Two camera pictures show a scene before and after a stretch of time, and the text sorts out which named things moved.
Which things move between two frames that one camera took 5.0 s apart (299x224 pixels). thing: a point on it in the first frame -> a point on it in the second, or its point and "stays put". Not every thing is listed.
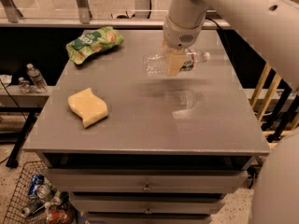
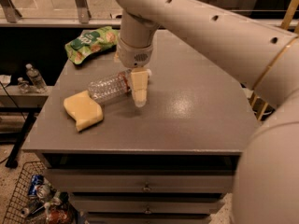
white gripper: x=179 y=36 -> x=133 y=56
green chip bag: x=92 y=41 stays put
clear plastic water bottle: x=155 y=63 -> x=110 y=87
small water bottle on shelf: x=24 y=85 stays put
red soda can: x=58 y=217 stays put
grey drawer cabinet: x=133 y=146 stays put
